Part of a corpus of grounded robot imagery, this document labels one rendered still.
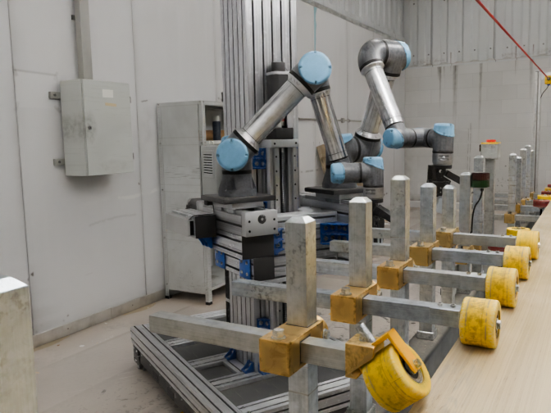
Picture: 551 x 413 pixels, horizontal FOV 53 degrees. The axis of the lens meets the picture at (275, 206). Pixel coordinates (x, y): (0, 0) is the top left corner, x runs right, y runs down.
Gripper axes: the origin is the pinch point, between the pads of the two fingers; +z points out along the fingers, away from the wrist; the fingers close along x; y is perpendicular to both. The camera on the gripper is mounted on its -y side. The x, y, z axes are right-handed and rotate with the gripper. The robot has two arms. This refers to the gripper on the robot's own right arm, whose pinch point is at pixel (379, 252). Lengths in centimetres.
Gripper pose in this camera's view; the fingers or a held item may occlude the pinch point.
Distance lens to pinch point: 211.7
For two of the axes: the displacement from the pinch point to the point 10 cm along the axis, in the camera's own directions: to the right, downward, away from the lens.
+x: -5.0, 1.2, -8.6
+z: 0.2, 9.9, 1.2
